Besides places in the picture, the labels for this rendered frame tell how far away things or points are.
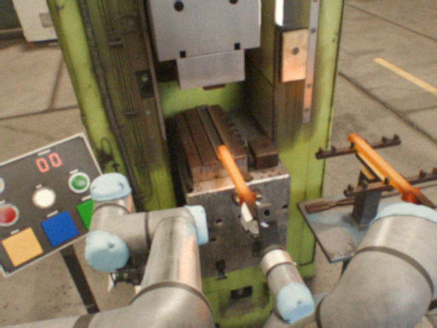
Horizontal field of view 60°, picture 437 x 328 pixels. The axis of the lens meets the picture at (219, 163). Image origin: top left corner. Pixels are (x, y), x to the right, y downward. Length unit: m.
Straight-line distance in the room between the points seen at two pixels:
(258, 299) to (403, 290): 1.39
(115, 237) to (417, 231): 0.49
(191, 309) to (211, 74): 0.87
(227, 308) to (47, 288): 1.07
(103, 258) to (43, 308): 1.67
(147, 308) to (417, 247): 0.40
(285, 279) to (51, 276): 1.81
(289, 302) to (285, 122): 0.81
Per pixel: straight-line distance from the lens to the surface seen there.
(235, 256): 1.56
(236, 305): 1.90
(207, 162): 1.30
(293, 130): 1.51
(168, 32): 1.09
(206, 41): 1.12
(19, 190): 1.14
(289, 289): 0.86
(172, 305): 0.37
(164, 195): 1.53
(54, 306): 2.34
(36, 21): 6.62
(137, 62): 1.26
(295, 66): 1.37
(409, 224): 0.64
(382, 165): 1.30
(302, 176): 1.67
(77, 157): 1.16
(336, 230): 1.43
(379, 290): 0.56
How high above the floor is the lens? 1.73
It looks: 35 degrees down
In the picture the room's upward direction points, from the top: 5 degrees counter-clockwise
